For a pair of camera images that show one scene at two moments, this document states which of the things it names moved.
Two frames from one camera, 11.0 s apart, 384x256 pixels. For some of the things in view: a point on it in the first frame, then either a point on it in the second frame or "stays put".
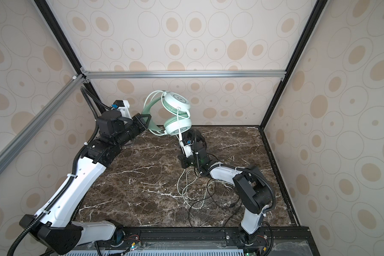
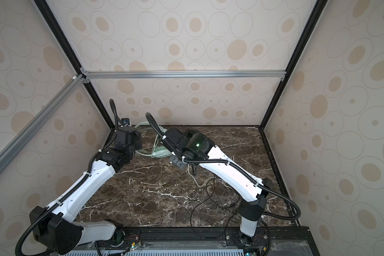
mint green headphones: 175,124 → 158,151
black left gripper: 138,118 → 139,141
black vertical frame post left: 55,24 stays put
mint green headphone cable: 183,195 → 199,187
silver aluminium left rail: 6,156 stays put
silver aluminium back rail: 184,74 stays put
